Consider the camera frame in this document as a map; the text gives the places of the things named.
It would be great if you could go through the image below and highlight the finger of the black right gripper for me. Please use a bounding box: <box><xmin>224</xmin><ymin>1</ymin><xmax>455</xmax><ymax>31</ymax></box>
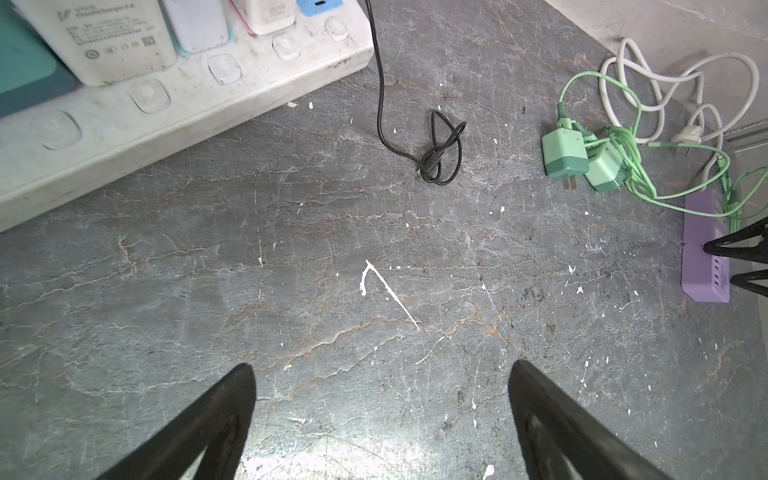
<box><xmin>730</xmin><ymin>269</ymin><xmax>768</xmax><ymax>297</ymax></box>
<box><xmin>703</xmin><ymin>217</ymin><xmax>767</xmax><ymax>264</ymax></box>

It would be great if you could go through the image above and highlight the green charger left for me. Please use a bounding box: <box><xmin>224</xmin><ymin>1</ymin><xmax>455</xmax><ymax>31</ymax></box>
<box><xmin>541</xmin><ymin>117</ymin><xmax>589</xmax><ymax>190</ymax></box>

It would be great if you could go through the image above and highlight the white multicolour power strip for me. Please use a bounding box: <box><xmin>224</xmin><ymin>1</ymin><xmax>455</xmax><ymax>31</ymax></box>
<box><xmin>1</xmin><ymin>1</ymin><xmax>373</xmax><ymax>229</ymax></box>

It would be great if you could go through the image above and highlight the white cable with plug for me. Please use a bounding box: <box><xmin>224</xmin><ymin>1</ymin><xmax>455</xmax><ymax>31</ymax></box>
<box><xmin>598</xmin><ymin>37</ymin><xmax>762</xmax><ymax>184</ymax></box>

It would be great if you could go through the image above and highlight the teal charger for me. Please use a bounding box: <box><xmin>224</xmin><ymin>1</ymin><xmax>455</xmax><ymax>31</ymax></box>
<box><xmin>1</xmin><ymin>1</ymin><xmax>78</xmax><ymax>117</ymax></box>

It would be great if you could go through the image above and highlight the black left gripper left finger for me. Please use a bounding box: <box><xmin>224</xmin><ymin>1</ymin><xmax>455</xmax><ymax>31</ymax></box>
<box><xmin>99</xmin><ymin>363</ymin><xmax>257</xmax><ymax>479</ymax></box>

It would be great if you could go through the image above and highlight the purple power strip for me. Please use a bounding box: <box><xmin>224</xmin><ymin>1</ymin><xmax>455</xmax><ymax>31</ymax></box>
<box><xmin>680</xmin><ymin>188</ymin><xmax>733</xmax><ymax>304</ymax></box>

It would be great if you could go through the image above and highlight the green charger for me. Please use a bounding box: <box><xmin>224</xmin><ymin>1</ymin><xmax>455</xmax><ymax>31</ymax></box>
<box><xmin>541</xmin><ymin>117</ymin><xmax>589</xmax><ymax>190</ymax></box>
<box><xmin>585</xmin><ymin>139</ymin><xmax>628</xmax><ymax>193</ymax></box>

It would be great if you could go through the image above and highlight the green thin cable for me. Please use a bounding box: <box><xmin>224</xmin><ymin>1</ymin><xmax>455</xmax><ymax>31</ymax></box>
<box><xmin>554</xmin><ymin>70</ymin><xmax>768</xmax><ymax>220</ymax></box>

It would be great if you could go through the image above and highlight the white charger with label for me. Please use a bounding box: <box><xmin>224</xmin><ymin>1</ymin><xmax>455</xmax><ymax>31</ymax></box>
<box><xmin>160</xmin><ymin>0</ymin><xmax>229</xmax><ymax>55</ymax></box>

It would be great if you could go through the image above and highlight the beige labelled charger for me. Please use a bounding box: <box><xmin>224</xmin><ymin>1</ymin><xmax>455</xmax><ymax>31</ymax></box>
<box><xmin>13</xmin><ymin>0</ymin><xmax>177</xmax><ymax>86</ymax></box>

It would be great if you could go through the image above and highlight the green charger right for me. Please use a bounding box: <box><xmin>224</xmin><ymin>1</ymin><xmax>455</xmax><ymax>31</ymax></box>
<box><xmin>585</xmin><ymin>139</ymin><xmax>628</xmax><ymax>193</ymax></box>

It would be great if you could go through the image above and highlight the black thin cable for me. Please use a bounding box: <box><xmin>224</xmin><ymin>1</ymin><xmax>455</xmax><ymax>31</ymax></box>
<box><xmin>362</xmin><ymin>0</ymin><xmax>468</xmax><ymax>186</ymax></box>

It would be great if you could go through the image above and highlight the white square charger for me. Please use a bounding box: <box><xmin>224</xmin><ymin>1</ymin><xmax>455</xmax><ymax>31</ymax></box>
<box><xmin>232</xmin><ymin>0</ymin><xmax>295</xmax><ymax>35</ymax></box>

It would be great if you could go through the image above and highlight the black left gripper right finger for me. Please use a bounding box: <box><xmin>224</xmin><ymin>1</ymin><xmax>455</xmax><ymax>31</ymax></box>
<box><xmin>508</xmin><ymin>359</ymin><xmax>669</xmax><ymax>479</ymax></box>

